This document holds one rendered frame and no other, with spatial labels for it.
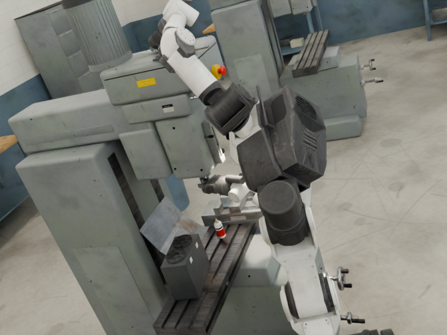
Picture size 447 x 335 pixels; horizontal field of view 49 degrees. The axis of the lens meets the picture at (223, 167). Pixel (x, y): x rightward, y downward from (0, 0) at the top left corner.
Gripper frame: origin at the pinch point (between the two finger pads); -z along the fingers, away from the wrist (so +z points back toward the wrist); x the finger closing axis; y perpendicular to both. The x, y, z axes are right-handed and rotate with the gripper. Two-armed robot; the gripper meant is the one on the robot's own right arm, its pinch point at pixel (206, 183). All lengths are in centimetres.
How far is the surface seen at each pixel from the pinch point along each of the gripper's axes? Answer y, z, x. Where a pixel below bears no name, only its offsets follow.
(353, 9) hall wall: 71, -251, -599
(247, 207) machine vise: 23.5, 5.4, -15.1
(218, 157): -14.0, 12.0, -2.6
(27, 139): -42, -71, 41
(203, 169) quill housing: -12.6, 10.0, 6.8
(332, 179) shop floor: 122, -69, -191
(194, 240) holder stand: 11.9, 12.5, 27.0
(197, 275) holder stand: 22.8, 17.8, 36.0
